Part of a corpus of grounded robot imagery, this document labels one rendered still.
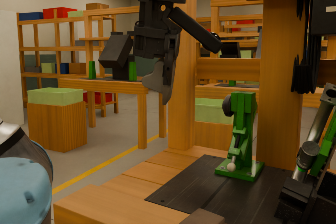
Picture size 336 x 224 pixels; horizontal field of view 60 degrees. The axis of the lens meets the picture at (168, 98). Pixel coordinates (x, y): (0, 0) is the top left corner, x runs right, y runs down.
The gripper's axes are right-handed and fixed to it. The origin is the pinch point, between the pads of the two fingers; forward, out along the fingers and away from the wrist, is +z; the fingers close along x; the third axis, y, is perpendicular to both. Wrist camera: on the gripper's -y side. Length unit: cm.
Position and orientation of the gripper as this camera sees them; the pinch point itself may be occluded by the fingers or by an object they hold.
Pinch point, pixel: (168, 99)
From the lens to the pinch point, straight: 59.3
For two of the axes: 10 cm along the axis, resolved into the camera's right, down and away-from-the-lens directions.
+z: -0.9, 9.6, 2.7
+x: -1.2, 2.6, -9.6
